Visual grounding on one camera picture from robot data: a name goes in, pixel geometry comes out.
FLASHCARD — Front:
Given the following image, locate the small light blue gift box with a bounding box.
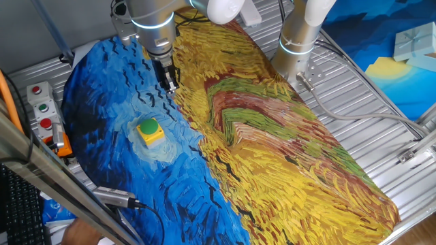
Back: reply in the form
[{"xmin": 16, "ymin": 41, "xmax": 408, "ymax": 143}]
[{"xmin": 405, "ymin": 52, "xmax": 436, "ymax": 74}]

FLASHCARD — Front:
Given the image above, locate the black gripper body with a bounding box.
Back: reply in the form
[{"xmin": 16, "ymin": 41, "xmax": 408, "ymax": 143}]
[{"xmin": 157, "ymin": 54, "xmax": 178, "ymax": 78}]

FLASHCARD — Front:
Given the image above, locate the aluminium frame bar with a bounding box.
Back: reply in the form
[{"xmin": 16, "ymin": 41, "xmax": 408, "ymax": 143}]
[{"xmin": 0, "ymin": 110, "xmax": 142, "ymax": 245}]

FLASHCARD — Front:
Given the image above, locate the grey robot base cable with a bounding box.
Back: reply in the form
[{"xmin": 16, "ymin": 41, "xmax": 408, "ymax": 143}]
[{"xmin": 295, "ymin": 71, "xmax": 436, "ymax": 135}]

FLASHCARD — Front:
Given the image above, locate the grey box flat red button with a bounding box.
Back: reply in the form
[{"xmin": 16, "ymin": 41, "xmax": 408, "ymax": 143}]
[{"xmin": 26, "ymin": 80, "xmax": 55, "ymax": 106}]

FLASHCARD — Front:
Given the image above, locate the black depth camera cable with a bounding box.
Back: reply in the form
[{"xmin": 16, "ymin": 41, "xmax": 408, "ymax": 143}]
[{"xmin": 127, "ymin": 199, "xmax": 167, "ymax": 245}]

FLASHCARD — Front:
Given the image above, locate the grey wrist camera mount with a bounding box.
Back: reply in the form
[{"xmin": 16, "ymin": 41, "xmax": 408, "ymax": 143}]
[{"xmin": 110, "ymin": 9, "xmax": 138, "ymax": 47}]

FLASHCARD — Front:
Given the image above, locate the white power strip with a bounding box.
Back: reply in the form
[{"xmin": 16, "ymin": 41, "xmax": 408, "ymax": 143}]
[{"xmin": 238, "ymin": 0, "xmax": 263, "ymax": 28}]

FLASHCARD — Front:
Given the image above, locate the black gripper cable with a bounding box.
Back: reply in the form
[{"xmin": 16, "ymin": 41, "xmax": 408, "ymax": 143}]
[{"xmin": 173, "ymin": 10, "xmax": 212, "ymax": 29}]

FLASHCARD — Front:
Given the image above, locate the person's hand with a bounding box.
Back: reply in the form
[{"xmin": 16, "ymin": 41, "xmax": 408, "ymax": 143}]
[{"xmin": 60, "ymin": 218, "xmax": 105, "ymax": 245}]

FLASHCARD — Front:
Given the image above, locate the thin black cable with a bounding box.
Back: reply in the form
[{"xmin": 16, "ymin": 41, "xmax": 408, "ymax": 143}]
[{"xmin": 0, "ymin": 71, "xmax": 35, "ymax": 163}]

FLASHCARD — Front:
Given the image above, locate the grey box green button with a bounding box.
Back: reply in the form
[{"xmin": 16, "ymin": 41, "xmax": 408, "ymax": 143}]
[{"xmin": 31, "ymin": 99, "xmax": 60, "ymax": 122}]

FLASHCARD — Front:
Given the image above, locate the blue yellow backdrop cloth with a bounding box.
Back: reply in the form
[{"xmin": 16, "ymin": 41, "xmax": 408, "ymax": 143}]
[{"xmin": 322, "ymin": 0, "xmax": 436, "ymax": 123}]

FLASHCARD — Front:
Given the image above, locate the orange hose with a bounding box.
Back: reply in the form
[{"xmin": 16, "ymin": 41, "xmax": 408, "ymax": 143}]
[{"xmin": 0, "ymin": 69, "xmax": 25, "ymax": 134}]

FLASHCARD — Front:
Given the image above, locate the green button yellow box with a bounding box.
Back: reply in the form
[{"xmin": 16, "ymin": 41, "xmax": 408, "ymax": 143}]
[{"xmin": 135, "ymin": 117, "xmax": 168, "ymax": 150}]

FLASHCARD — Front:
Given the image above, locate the silver depth camera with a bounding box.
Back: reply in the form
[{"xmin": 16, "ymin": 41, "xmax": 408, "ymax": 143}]
[
  {"xmin": 91, "ymin": 186, "xmax": 132, "ymax": 209},
  {"xmin": 50, "ymin": 121, "xmax": 66, "ymax": 150}
]

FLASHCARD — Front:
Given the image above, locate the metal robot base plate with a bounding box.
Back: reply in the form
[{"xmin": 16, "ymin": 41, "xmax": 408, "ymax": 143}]
[{"xmin": 287, "ymin": 60, "xmax": 326, "ymax": 93}]

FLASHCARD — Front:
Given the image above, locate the blue tissue pack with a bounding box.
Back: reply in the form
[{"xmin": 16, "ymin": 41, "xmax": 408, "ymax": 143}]
[{"xmin": 41, "ymin": 198, "xmax": 78, "ymax": 226}]

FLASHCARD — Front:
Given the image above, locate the painted wheatfield print cloth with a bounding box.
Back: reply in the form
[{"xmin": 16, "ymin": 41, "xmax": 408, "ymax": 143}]
[{"xmin": 61, "ymin": 8, "xmax": 402, "ymax": 245}]

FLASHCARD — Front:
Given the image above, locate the grey box red mushroom button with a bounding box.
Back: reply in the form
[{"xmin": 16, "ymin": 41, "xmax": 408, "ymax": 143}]
[{"xmin": 35, "ymin": 114, "xmax": 64, "ymax": 141}]

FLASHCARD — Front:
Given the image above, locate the large light blue gift box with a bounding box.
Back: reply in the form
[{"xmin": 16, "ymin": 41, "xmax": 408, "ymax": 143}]
[{"xmin": 392, "ymin": 21, "xmax": 436, "ymax": 63}]

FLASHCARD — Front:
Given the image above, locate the aluminium profile bracket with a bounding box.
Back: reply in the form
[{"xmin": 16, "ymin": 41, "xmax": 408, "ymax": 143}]
[{"xmin": 396, "ymin": 127, "xmax": 436, "ymax": 164}]

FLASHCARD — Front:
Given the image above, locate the black keyboard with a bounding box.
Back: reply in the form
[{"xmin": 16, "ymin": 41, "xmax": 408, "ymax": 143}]
[{"xmin": 0, "ymin": 163, "xmax": 47, "ymax": 245}]

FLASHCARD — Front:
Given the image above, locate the grey metal pole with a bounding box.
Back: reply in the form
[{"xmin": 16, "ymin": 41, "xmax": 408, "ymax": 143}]
[{"xmin": 29, "ymin": 0, "xmax": 75, "ymax": 65}]

